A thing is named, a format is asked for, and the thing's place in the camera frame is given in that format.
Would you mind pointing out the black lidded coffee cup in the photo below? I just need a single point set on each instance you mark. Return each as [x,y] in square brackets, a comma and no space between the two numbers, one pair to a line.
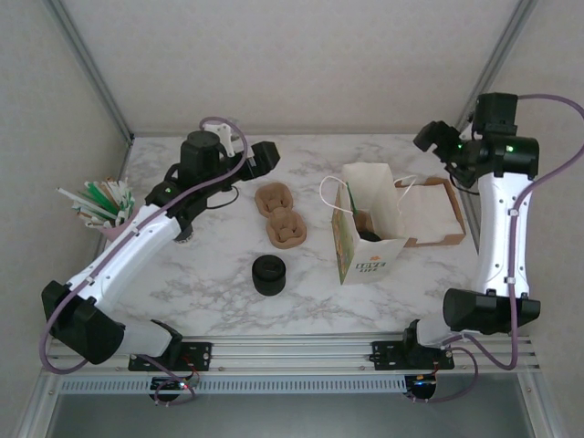
[369,235]

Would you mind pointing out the white paper bag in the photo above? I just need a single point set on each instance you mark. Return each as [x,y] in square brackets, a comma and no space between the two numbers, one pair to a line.
[369,269]

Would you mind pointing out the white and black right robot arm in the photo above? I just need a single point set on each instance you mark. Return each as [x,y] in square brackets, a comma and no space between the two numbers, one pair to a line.
[502,228]

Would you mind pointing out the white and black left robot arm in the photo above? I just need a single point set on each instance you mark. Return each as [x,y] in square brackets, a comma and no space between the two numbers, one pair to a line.
[128,246]

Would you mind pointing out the white wrapped straw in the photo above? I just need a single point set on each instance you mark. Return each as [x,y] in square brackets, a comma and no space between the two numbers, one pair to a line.
[123,191]
[82,201]

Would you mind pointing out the brown paper straw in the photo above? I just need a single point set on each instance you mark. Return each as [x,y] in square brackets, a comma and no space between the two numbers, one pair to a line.
[111,182]
[89,218]

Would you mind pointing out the brown cardboard tray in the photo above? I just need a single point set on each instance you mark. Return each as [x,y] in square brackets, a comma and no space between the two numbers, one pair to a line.
[457,210]

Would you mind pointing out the pink straw holder cup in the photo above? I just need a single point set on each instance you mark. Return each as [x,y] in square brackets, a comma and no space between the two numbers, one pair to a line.
[114,232]

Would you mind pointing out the black controller board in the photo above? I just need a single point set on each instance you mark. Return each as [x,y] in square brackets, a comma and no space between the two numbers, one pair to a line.
[422,388]
[169,385]

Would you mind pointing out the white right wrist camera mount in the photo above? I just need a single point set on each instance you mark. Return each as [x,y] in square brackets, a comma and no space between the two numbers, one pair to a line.
[467,132]

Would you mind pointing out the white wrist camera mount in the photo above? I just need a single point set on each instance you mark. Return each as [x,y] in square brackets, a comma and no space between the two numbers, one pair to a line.
[467,132]
[226,137]

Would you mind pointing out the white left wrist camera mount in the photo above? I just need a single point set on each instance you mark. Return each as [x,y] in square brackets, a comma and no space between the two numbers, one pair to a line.
[226,137]

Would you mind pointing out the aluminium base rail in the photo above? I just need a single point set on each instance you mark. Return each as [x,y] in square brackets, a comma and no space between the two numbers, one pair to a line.
[292,353]

